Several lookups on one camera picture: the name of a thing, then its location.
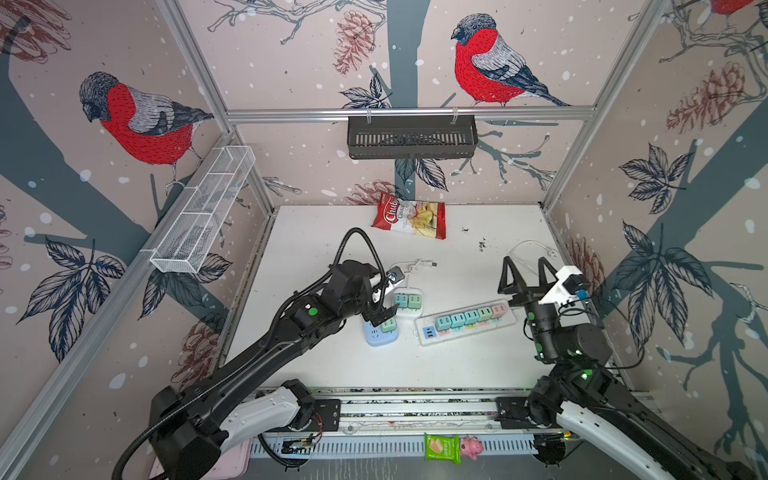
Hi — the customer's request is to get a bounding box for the long strip white cable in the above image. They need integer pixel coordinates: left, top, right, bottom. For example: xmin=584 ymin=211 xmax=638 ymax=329
xmin=508 ymin=239 xmax=560 ymax=260

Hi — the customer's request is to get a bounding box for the aluminium frame post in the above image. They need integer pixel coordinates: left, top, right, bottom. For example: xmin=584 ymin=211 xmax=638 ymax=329
xmin=154 ymin=0 xmax=277 ymax=215
xmin=541 ymin=0 xmax=669 ymax=214

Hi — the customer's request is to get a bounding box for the black hanging wire basket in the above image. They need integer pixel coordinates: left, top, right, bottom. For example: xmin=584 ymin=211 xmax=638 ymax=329
xmin=347 ymin=115 xmax=478 ymax=160

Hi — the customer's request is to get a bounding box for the red white chips bag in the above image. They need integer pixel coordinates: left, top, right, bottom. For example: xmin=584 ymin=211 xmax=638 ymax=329
xmin=372 ymin=194 xmax=447 ymax=240

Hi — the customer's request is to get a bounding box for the green snack packet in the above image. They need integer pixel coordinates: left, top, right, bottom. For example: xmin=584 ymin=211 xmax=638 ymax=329
xmin=424 ymin=434 xmax=461 ymax=465

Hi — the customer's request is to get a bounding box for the green charger plug spare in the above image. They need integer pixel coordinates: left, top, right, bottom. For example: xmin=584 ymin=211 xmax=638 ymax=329
xmin=380 ymin=318 xmax=398 ymax=333

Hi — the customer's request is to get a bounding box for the teal charger plug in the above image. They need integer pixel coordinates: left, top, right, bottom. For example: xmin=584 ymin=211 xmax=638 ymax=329
xmin=464 ymin=309 xmax=479 ymax=326
xmin=435 ymin=315 xmax=452 ymax=332

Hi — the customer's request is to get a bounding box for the white square power strip cable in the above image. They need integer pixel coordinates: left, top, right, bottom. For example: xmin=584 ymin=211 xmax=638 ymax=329
xmin=389 ymin=258 xmax=439 ymax=290

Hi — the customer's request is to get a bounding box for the pink pig toy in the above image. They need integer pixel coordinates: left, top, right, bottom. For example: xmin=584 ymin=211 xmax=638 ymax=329
xmin=459 ymin=436 xmax=484 ymax=460

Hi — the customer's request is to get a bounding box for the blue square power strip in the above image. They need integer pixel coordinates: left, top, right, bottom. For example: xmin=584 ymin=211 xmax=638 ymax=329
xmin=363 ymin=322 xmax=399 ymax=347

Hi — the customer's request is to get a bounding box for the green charger plug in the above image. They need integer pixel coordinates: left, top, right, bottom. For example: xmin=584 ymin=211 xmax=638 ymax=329
xmin=408 ymin=293 xmax=423 ymax=310
xmin=478 ymin=307 xmax=493 ymax=322

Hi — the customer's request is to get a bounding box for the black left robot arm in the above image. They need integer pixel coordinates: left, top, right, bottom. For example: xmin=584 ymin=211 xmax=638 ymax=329
xmin=111 ymin=254 xmax=396 ymax=479

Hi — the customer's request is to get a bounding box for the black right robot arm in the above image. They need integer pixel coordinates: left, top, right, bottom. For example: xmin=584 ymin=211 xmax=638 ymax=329
xmin=497 ymin=256 xmax=756 ymax=479

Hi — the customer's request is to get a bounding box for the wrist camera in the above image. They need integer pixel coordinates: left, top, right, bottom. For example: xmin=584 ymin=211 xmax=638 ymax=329
xmin=538 ymin=265 xmax=591 ymax=307
xmin=386 ymin=266 xmax=406 ymax=287

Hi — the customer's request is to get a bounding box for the aluminium frame post back right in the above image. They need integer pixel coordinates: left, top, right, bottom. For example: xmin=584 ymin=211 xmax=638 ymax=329
xmin=541 ymin=0 xmax=669 ymax=214

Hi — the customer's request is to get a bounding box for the long white pastel power strip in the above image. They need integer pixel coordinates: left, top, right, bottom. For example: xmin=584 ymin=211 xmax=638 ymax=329
xmin=414 ymin=300 xmax=525 ymax=347

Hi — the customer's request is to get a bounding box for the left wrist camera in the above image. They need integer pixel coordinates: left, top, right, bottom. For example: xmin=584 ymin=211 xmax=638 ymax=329
xmin=386 ymin=266 xmax=406 ymax=287

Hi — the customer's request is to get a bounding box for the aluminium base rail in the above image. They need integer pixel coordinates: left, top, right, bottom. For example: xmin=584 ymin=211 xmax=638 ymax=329
xmin=251 ymin=386 xmax=667 ymax=460

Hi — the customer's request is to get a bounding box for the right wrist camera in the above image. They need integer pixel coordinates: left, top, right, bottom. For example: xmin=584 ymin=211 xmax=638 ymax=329
xmin=538 ymin=265 xmax=591 ymax=307

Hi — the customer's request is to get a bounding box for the pink tray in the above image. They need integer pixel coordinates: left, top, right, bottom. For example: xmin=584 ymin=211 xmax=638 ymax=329
xmin=149 ymin=440 xmax=253 ymax=480

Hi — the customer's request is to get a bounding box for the pink charger plug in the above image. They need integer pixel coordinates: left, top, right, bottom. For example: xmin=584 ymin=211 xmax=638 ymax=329
xmin=491 ymin=303 xmax=508 ymax=319

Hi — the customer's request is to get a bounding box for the aluminium frame post back left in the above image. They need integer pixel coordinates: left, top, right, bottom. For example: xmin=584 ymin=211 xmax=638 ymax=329
xmin=154 ymin=0 xmax=277 ymax=215

